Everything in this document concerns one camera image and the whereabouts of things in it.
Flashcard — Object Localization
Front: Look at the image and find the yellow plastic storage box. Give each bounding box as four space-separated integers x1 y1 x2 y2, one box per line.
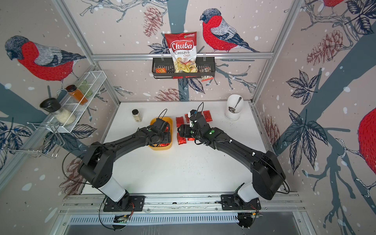
149 117 173 151

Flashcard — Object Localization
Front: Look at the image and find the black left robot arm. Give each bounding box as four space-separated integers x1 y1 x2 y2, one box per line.
78 118 171 203

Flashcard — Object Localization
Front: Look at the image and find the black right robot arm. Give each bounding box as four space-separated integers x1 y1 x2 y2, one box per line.
178 110 286 200

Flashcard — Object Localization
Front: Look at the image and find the black cap spice jar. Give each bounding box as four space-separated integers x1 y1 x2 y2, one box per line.
132 109 142 122

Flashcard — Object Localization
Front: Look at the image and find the metal spoon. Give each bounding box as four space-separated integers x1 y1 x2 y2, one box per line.
228 97 242 113

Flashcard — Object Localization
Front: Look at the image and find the white utensil cup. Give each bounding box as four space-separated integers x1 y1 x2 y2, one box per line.
225 94 244 121

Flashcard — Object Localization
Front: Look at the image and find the Chuba cassava chips bag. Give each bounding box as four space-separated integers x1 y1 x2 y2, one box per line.
164 32 198 73

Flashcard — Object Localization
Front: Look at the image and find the green item on shelf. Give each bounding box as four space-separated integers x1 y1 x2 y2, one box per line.
77 80 93 98

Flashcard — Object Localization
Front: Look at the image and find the orange spice bottle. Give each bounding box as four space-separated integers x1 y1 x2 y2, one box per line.
66 85 88 105

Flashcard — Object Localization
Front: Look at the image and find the black lid rice jar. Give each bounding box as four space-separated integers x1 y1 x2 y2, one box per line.
40 98 76 125

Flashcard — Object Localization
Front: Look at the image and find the black wall basket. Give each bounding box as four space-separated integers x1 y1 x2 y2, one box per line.
152 57 215 79

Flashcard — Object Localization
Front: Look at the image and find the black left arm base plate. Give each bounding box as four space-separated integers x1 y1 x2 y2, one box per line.
103 195 146 212

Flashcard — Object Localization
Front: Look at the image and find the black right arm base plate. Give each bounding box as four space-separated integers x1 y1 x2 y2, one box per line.
217 183 261 211

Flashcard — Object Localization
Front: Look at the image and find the white wire wall shelf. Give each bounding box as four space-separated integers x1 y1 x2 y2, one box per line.
49 70 107 133

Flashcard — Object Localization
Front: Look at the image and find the chrome wire rack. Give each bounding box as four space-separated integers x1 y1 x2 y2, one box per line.
1 122 68 159

